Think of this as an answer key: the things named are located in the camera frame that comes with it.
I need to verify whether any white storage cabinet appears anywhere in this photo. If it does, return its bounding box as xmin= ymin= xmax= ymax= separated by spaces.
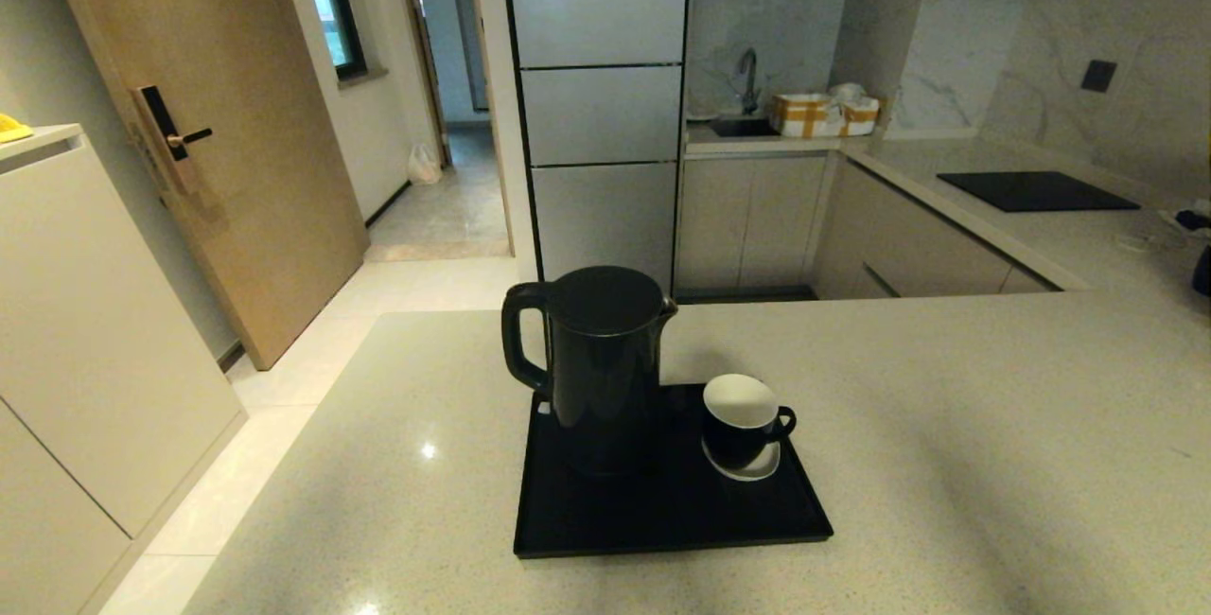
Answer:
xmin=0 ymin=123 xmax=249 ymax=615

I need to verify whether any black cup white inside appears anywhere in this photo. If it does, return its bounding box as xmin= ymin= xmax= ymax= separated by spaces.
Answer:
xmin=701 ymin=373 xmax=798 ymax=472

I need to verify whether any black electric kettle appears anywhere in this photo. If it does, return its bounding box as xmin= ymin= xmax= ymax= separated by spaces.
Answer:
xmin=500 ymin=265 xmax=679 ymax=476

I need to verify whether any beige cabinet under cooktop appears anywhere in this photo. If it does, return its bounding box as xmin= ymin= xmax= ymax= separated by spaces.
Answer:
xmin=812 ymin=156 xmax=1056 ymax=300

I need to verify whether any light wooden door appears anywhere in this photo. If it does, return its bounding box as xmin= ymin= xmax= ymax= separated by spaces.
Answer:
xmin=40 ymin=0 xmax=371 ymax=372

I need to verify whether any dark kitchen sink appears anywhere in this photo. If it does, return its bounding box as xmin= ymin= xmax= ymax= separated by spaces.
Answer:
xmin=710 ymin=115 xmax=779 ymax=138

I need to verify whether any white saucer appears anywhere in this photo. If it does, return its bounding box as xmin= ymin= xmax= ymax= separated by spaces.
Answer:
xmin=701 ymin=440 xmax=782 ymax=483

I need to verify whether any grey refrigerator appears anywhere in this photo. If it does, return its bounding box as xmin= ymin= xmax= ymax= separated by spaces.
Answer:
xmin=499 ymin=0 xmax=694 ymax=304

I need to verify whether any wooden door frame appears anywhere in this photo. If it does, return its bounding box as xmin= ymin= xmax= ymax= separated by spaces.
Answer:
xmin=395 ymin=0 xmax=453 ymax=168

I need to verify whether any black induction cooktop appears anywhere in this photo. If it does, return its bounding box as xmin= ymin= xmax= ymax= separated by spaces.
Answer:
xmin=937 ymin=169 xmax=1142 ymax=213

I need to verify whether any dark framed window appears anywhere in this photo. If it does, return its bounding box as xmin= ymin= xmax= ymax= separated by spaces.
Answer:
xmin=295 ymin=0 xmax=368 ymax=81

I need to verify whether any metal kitchen faucet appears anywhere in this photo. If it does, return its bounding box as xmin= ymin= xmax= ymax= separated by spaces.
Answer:
xmin=737 ymin=47 xmax=761 ymax=116

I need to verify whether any white plastic bag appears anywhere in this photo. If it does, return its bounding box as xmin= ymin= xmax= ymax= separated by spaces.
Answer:
xmin=407 ymin=142 xmax=444 ymax=186

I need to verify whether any black rectangular serving tray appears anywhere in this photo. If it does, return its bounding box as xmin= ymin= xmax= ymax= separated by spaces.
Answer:
xmin=513 ymin=382 xmax=835 ymax=560

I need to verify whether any black bronze door lock handle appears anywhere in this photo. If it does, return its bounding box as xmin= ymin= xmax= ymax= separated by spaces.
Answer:
xmin=130 ymin=83 xmax=214 ymax=197

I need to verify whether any beige cabinet under sink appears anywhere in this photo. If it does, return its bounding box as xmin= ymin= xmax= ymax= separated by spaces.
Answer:
xmin=674 ymin=153 xmax=838 ymax=299

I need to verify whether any cardboard box with yellow tape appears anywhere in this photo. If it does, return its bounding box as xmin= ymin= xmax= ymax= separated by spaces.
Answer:
xmin=768 ymin=92 xmax=881 ymax=139

